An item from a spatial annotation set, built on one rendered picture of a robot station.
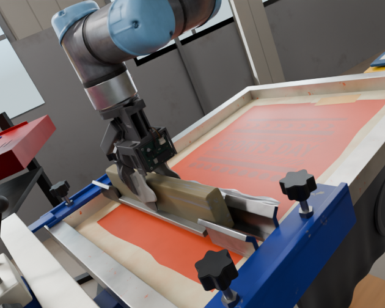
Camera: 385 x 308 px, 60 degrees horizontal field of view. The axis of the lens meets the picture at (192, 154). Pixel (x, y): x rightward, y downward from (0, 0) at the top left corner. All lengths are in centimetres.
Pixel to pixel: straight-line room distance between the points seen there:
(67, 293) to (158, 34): 35
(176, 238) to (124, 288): 14
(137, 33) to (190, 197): 25
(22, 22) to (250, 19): 201
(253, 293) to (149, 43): 31
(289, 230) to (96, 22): 37
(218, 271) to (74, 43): 36
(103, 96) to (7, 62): 256
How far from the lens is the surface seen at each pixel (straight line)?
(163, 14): 45
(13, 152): 141
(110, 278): 56
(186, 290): 52
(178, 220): 59
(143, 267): 60
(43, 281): 56
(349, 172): 57
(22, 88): 307
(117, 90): 53
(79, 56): 53
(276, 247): 45
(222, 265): 36
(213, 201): 49
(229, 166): 77
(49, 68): 306
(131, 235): 70
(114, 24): 44
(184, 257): 57
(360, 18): 458
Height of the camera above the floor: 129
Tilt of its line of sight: 22 degrees down
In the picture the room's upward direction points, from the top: 24 degrees counter-clockwise
